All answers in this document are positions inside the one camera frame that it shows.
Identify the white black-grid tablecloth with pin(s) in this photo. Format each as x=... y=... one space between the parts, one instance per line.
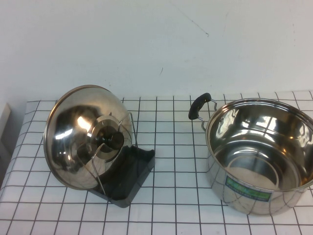
x=171 y=147

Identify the beige board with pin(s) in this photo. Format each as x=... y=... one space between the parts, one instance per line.
x=5 y=117

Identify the stainless steel pot lid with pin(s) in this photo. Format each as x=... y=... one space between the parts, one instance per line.
x=68 y=122

